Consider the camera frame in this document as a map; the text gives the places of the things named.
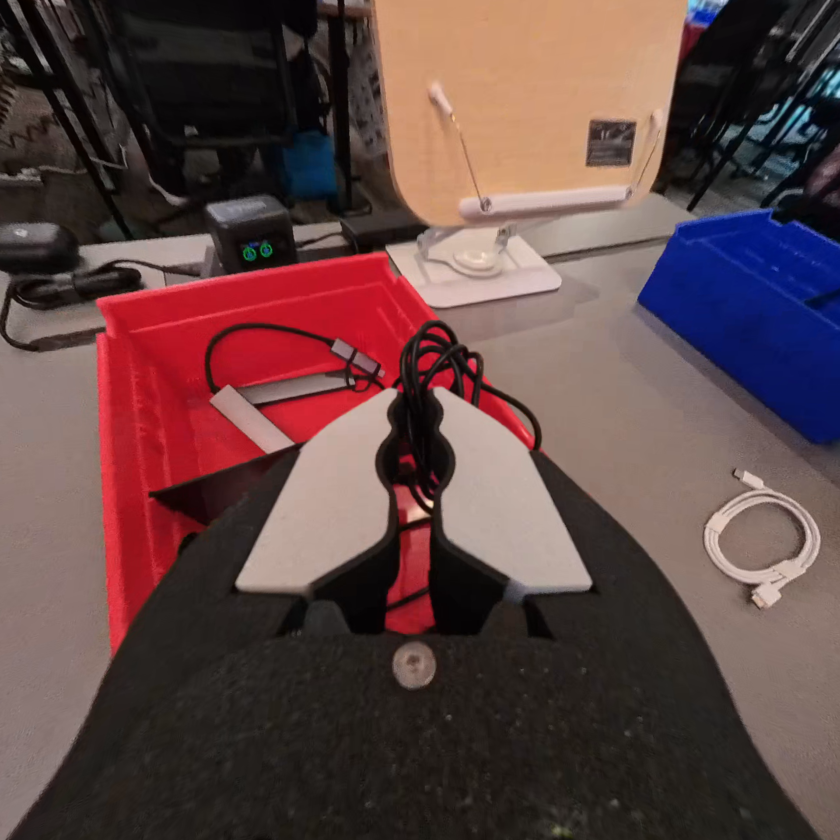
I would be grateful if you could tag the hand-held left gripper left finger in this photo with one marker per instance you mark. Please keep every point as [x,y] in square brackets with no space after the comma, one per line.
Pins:
[321,518]

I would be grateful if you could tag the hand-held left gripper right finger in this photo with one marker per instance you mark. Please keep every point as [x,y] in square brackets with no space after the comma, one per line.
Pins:
[512,518]

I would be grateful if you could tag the red plastic storage bin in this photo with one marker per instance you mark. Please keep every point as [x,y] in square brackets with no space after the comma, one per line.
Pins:
[164,407]

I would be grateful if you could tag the blue box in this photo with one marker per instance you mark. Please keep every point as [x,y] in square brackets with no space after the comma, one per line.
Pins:
[741,308]

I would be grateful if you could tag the black bin divider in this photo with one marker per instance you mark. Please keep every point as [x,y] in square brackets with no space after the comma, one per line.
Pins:
[223,485]

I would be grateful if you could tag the white flat bar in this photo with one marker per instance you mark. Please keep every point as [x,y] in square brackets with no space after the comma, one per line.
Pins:
[253,423]

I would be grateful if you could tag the grey flat hub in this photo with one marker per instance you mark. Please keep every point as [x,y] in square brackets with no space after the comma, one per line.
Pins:
[289,388]

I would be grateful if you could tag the black power brick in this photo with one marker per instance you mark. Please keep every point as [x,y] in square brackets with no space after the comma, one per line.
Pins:
[380,226]

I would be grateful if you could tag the small black display device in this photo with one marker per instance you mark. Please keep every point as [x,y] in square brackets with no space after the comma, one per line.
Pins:
[249,223]

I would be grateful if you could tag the blue bag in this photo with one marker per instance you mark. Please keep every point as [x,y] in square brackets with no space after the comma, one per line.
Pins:
[308,164]

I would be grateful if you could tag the black oval case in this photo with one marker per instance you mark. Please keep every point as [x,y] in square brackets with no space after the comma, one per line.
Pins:
[36,248]

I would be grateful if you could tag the wooden book stand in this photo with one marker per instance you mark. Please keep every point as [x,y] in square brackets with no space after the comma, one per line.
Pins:
[525,79]

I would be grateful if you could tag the black office chair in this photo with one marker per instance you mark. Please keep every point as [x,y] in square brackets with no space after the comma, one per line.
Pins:
[197,72]

